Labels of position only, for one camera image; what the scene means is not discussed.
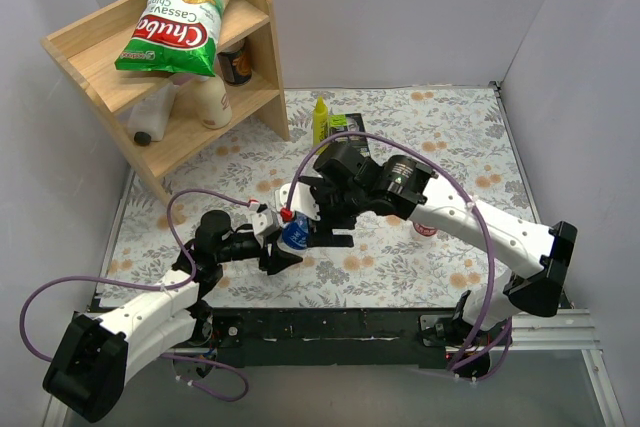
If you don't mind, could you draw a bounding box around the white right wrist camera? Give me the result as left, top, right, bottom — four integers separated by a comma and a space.
274, 182, 320, 221

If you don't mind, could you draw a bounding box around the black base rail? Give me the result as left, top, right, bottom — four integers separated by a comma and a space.
176, 308, 458, 369

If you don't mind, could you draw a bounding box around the yellow glue bottle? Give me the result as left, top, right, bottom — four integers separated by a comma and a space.
312, 96, 330, 147

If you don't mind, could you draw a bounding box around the floral table mat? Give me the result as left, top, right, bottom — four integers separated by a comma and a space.
96, 87, 535, 309

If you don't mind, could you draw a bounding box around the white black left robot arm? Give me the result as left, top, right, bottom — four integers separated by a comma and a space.
43, 209, 310, 422

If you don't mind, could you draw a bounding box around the aluminium frame rail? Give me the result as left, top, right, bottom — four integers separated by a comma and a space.
444, 310, 604, 352

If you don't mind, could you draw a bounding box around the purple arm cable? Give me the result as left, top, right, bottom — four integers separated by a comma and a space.
19, 188, 266, 402
279, 131, 514, 381

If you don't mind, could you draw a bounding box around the dark orange drink can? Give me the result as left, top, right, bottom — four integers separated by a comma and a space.
218, 39, 252, 86

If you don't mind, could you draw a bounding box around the wooden shelf rack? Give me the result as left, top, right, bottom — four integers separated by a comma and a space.
42, 0, 289, 202

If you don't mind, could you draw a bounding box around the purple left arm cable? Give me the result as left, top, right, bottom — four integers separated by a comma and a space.
19, 188, 266, 402

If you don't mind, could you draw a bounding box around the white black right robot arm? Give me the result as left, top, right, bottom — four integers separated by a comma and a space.
295, 142, 577, 345

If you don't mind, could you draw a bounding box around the cream plastic bottle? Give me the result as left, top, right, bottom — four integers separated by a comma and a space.
192, 76, 232, 130

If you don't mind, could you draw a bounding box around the red label water bottle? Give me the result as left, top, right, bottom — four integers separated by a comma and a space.
411, 222, 438, 239

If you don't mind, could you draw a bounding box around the clear bottle black cap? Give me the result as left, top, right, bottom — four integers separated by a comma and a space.
126, 84, 176, 147

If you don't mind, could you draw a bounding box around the green cassava chips bag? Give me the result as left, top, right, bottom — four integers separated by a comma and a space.
114, 0, 230, 77

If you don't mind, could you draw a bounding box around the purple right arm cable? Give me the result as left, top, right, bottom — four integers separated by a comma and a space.
279, 131, 514, 381

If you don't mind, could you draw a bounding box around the black green product box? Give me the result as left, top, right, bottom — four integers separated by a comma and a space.
329, 113, 370, 157

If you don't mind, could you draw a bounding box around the blue label water bottle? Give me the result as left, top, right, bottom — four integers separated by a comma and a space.
281, 213, 310, 251

